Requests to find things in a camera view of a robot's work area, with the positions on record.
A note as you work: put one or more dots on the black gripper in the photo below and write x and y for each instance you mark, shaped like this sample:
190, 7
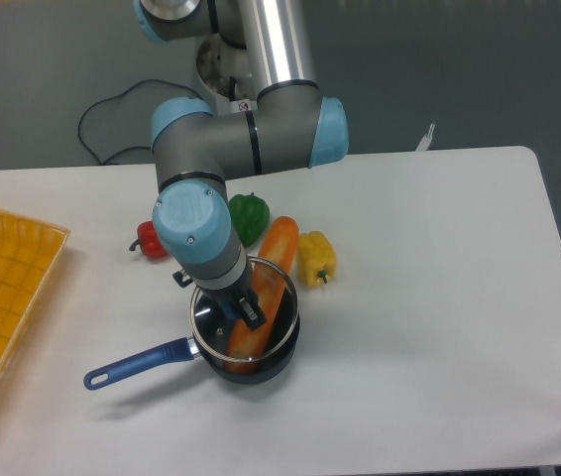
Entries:
235, 289

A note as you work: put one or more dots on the green toy bell pepper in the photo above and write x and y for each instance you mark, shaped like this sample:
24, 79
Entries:
250, 216

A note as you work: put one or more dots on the red toy bell pepper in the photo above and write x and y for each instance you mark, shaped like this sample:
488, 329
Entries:
148, 242

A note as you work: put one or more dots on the yellow toy bell pepper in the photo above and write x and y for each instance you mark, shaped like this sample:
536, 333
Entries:
316, 259

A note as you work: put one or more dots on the orange toy baguette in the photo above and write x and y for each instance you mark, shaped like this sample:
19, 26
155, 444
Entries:
255, 351

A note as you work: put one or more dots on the glass pot lid blue knob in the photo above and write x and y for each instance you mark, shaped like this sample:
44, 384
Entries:
249, 262

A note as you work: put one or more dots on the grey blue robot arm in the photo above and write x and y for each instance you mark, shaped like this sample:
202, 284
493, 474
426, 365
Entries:
196, 151

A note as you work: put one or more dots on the dark saucepan blue handle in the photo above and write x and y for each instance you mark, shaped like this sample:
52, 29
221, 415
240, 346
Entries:
216, 324

